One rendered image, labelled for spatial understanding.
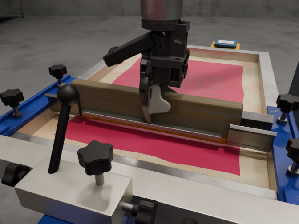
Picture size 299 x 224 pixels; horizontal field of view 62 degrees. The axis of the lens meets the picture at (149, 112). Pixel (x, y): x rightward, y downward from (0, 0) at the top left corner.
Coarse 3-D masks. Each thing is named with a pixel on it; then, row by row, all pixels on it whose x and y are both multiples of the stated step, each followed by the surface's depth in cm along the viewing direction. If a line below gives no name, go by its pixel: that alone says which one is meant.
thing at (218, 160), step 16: (192, 64) 97; (208, 64) 97; (224, 64) 97; (240, 80) 84; (224, 96) 74; (240, 96) 74; (144, 144) 55; (160, 144) 55; (176, 144) 55; (192, 144) 55; (208, 144) 55; (224, 144) 55; (176, 160) 50; (192, 160) 50; (208, 160) 50; (224, 160) 50
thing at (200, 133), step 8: (88, 112) 59; (96, 112) 59; (104, 112) 59; (112, 120) 57; (120, 120) 57; (128, 120) 56; (136, 120) 56; (144, 120) 56; (160, 128) 54; (168, 128) 53; (176, 128) 53; (184, 128) 53; (192, 128) 53; (200, 136) 52; (208, 136) 51; (216, 136) 51
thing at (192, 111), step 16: (80, 80) 58; (80, 96) 59; (96, 96) 57; (112, 96) 56; (128, 96) 54; (176, 96) 51; (192, 96) 51; (112, 112) 58; (128, 112) 56; (176, 112) 52; (192, 112) 51; (208, 112) 50; (224, 112) 49; (240, 112) 48; (208, 128) 52; (224, 128) 51
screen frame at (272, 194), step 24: (192, 48) 104; (216, 48) 103; (96, 72) 81; (264, 72) 81; (264, 96) 67; (48, 120) 62; (48, 144) 49; (72, 144) 49; (144, 168) 43; (168, 168) 43; (264, 192) 39
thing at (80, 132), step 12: (132, 72) 90; (120, 84) 81; (72, 120) 63; (84, 120) 63; (96, 120) 63; (72, 132) 58; (84, 132) 58; (96, 132) 58; (108, 132) 58; (120, 132) 58; (132, 132) 58; (144, 132) 58; (120, 144) 55; (132, 144) 55
